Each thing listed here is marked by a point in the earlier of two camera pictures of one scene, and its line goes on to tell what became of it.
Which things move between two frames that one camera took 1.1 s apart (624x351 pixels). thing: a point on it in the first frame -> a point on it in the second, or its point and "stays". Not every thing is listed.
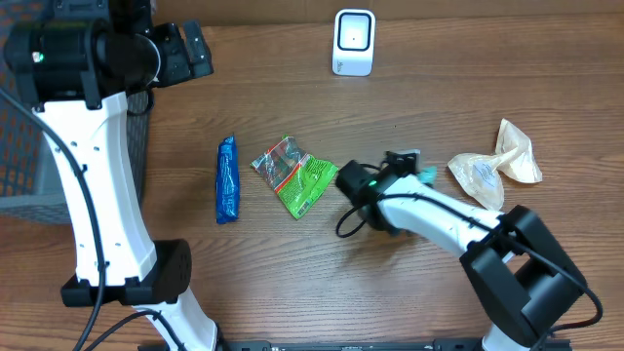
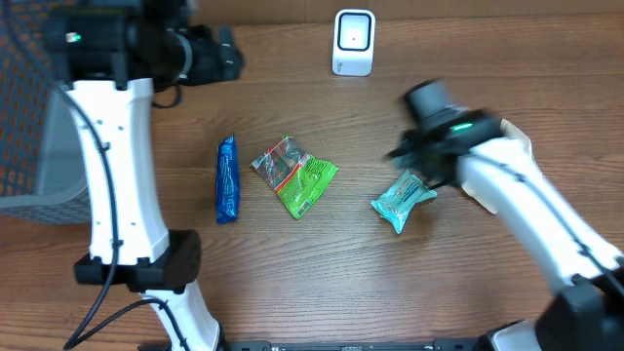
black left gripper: x=170 y=37 -> x=217 y=60
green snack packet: x=300 y=178 stays
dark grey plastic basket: x=31 y=185 stays
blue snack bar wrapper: x=227 y=181 stays
